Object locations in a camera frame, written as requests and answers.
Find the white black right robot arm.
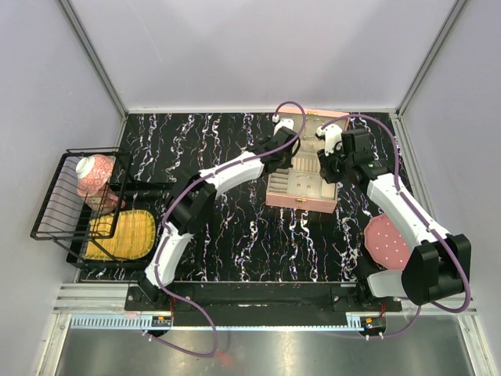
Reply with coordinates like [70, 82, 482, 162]
[315, 125, 471, 312]

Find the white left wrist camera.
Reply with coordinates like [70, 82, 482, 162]
[274, 118, 296, 137]

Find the pink polka dot plate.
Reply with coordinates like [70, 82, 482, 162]
[364, 214, 411, 271]

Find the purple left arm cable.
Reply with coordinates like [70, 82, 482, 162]
[152, 100, 307, 356]

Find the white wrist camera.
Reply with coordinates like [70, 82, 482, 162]
[315, 123, 343, 156]
[274, 118, 296, 137]

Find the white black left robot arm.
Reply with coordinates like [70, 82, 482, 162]
[138, 126, 300, 310]

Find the black wire dish rack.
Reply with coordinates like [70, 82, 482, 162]
[30, 147, 132, 269]

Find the yellow woven mat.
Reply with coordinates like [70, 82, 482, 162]
[85, 209, 156, 261]

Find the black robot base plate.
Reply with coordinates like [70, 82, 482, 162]
[124, 281, 402, 327]

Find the pink jewelry box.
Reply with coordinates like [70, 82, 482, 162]
[265, 107, 349, 214]

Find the pink patterned ceramic bowl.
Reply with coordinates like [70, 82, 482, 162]
[75, 154, 114, 195]

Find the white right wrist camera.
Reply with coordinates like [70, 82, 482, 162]
[315, 123, 343, 156]

